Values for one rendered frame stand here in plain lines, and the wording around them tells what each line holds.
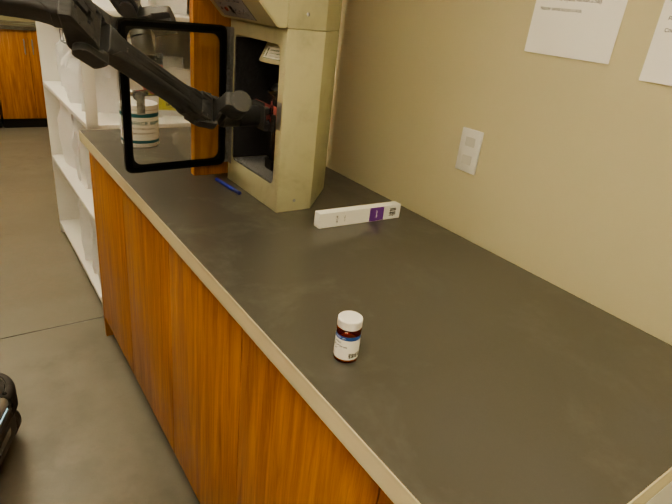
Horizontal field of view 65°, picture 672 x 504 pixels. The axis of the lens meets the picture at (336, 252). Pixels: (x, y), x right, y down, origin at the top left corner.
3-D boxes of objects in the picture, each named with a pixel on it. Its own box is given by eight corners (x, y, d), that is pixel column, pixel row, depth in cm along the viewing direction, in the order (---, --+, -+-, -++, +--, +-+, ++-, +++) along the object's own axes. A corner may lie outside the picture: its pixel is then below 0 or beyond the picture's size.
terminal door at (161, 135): (224, 164, 165) (227, 25, 148) (125, 174, 146) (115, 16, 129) (223, 163, 165) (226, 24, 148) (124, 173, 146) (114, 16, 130)
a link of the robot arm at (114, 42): (67, 3, 104) (63, 53, 102) (89, -5, 102) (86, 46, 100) (199, 98, 143) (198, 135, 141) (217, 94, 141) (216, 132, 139)
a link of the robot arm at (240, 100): (193, 95, 140) (192, 125, 139) (206, 75, 131) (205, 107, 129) (236, 105, 146) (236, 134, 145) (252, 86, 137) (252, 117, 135)
